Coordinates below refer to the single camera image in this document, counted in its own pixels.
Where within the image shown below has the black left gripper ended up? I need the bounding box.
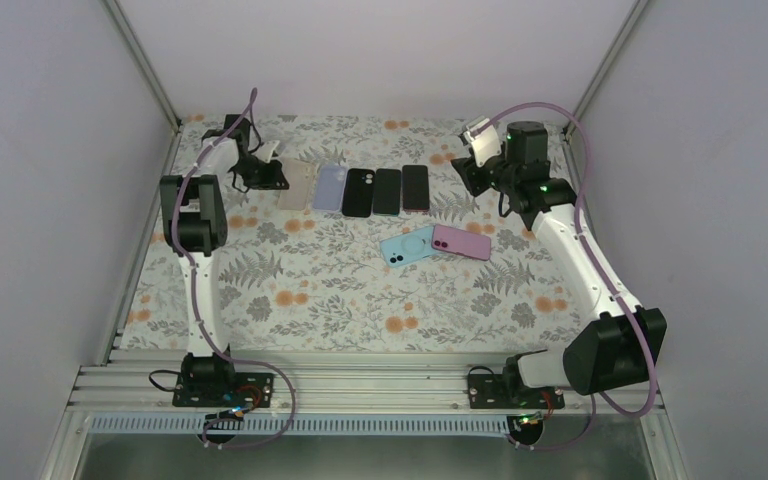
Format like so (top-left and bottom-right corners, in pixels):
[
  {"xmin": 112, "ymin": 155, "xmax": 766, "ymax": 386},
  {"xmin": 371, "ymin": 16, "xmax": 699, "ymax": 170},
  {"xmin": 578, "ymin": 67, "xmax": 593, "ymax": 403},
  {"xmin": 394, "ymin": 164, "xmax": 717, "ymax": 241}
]
[{"xmin": 230, "ymin": 154, "xmax": 288, "ymax": 190}]

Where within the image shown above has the beige phone case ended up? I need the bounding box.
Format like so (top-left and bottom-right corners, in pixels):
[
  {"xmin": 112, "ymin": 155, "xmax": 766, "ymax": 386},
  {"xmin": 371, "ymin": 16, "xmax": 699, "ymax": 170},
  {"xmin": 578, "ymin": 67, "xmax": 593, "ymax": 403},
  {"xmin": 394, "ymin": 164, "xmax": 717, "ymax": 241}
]
[{"xmin": 277, "ymin": 159, "xmax": 315, "ymax": 211}]

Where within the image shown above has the lilac phone case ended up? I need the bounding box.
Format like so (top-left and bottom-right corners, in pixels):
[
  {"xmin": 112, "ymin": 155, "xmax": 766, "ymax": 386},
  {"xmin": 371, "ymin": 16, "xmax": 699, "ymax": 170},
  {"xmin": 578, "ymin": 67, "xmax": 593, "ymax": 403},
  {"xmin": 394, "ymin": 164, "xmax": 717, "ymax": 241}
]
[{"xmin": 312, "ymin": 164, "xmax": 348, "ymax": 212}]

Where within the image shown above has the pink smartphone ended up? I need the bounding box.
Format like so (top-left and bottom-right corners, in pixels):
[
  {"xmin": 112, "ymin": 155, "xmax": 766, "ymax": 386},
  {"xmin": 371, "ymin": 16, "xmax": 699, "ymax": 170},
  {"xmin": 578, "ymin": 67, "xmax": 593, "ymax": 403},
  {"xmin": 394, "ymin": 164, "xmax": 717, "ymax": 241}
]
[{"xmin": 431, "ymin": 224, "xmax": 492, "ymax": 261}]

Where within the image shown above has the magenta smartphone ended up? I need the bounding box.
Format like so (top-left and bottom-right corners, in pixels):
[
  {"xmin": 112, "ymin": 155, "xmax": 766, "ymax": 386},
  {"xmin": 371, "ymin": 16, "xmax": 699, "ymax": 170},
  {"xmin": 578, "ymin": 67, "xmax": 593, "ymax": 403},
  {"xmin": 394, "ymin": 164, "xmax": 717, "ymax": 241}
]
[{"xmin": 402, "ymin": 165, "xmax": 430, "ymax": 212}]

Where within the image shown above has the black phone case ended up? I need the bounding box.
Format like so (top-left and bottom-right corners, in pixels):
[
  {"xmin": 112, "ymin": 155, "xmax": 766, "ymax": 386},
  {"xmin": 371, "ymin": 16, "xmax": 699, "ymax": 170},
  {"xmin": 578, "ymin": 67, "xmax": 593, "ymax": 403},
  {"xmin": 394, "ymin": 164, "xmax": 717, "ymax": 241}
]
[{"xmin": 341, "ymin": 168, "xmax": 375, "ymax": 218}]

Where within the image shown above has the light blue phone case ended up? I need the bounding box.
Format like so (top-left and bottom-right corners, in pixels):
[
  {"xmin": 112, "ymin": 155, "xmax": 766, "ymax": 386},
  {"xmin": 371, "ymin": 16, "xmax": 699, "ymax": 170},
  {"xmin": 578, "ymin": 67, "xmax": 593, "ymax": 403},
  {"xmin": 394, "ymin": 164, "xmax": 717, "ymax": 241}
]
[{"xmin": 379, "ymin": 225, "xmax": 439, "ymax": 268}]

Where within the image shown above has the dark teal smartphone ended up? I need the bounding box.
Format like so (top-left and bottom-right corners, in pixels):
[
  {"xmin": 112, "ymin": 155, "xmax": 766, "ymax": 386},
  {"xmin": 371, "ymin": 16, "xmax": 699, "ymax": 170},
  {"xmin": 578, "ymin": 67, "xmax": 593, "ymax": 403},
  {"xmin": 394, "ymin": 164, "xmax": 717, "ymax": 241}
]
[{"xmin": 372, "ymin": 168, "xmax": 402, "ymax": 216}]

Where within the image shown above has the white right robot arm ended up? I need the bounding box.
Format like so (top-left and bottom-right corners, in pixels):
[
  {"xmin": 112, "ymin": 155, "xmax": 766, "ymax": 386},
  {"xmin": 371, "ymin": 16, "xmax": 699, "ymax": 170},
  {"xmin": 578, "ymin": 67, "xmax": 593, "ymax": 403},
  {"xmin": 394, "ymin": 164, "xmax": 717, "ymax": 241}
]
[{"xmin": 452, "ymin": 118, "xmax": 667, "ymax": 407}]

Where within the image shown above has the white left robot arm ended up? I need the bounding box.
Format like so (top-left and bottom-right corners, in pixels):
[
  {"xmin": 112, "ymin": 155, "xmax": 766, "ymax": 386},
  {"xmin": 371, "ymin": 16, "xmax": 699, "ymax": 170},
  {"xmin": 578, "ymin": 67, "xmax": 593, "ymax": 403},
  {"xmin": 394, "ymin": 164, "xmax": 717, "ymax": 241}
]
[{"xmin": 159, "ymin": 113, "xmax": 290, "ymax": 405}]

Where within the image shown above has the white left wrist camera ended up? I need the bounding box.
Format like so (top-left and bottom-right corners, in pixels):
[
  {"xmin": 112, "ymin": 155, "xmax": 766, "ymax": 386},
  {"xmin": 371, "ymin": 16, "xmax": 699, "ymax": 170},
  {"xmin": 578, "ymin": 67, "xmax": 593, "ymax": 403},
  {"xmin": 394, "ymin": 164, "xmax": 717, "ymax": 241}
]
[{"xmin": 253, "ymin": 140, "xmax": 281, "ymax": 163}]

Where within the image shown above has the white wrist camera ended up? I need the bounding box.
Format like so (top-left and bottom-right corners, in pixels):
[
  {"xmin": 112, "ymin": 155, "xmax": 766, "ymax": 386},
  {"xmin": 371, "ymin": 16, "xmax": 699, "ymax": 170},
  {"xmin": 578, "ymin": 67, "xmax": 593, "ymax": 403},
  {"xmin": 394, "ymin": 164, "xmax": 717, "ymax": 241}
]
[
  {"xmin": 253, "ymin": 140, "xmax": 281, "ymax": 163},
  {"xmin": 461, "ymin": 117, "xmax": 503, "ymax": 168}
]

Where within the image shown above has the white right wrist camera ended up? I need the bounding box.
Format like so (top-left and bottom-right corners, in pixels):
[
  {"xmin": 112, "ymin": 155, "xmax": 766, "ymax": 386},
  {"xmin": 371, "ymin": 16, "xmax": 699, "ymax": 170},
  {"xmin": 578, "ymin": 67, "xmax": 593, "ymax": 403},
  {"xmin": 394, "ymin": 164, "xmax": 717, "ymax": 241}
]
[{"xmin": 461, "ymin": 117, "xmax": 503, "ymax": 168}]

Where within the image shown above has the aluminium corner frame post left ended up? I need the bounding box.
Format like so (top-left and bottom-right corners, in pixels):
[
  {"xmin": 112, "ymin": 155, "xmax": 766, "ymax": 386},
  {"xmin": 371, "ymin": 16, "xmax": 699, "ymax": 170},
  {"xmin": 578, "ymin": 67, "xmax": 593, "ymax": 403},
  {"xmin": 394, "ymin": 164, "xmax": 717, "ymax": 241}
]
[{"xmin": 102, "ymin": 0, "xmax": 183, "ymax": 134}]

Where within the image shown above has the aluminium corner frame post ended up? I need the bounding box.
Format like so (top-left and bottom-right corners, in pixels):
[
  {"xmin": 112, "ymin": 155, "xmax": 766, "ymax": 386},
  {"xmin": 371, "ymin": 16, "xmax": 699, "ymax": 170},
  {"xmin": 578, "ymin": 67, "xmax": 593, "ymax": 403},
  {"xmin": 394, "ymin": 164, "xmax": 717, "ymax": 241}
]
[
  {"xmin": 562, "ymin": 0, "xmax": 650, "ymax": 137},
  {"xmin": 102, "ymin": 0, "xmax": 183, "ymax": 134}
]

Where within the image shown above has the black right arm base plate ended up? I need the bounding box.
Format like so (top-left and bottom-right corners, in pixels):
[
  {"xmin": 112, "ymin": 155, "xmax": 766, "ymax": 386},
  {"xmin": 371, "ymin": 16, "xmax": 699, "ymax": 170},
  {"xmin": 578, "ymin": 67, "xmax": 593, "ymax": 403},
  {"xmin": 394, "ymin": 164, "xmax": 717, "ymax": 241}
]
[{"xmin": 466, "ymin": 370, "xmax": 566, "ymax": 410}]

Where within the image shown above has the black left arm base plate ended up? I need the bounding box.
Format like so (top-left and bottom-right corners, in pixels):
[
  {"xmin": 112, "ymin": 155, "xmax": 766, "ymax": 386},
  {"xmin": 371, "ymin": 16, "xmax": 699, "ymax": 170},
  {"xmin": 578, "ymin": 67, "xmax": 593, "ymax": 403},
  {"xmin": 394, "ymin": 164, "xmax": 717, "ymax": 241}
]
[{"xmin": 172, "ymin": 372, "xmax": 275, "ymax": 409}]

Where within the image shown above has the aluminium corner frame post right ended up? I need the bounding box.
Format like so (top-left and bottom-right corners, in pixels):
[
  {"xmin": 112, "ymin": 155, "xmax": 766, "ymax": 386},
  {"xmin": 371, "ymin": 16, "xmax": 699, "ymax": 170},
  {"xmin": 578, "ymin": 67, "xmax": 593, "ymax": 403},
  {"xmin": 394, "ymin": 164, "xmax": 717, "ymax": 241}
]
[{"xmin": 562, "ymin": 0, "xmax": 650, "ymax": 137}]

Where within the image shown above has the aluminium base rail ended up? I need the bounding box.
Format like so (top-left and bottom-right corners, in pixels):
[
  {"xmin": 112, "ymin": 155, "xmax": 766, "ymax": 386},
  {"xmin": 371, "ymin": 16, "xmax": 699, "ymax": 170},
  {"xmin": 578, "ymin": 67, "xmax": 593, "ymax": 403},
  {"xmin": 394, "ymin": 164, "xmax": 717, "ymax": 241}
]
[{"xmin": 65, "ymin": 347, "xmax": 667, "ymax": 415}]

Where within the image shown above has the slotted grey cable duct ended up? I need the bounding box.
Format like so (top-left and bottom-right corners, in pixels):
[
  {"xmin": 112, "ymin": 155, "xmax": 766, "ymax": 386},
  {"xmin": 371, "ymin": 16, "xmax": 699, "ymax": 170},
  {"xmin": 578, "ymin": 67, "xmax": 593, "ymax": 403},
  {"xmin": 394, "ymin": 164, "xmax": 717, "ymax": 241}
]
[{"xmin": 87, "ymin": 412, "xmax": 509, "ymax": 437}]

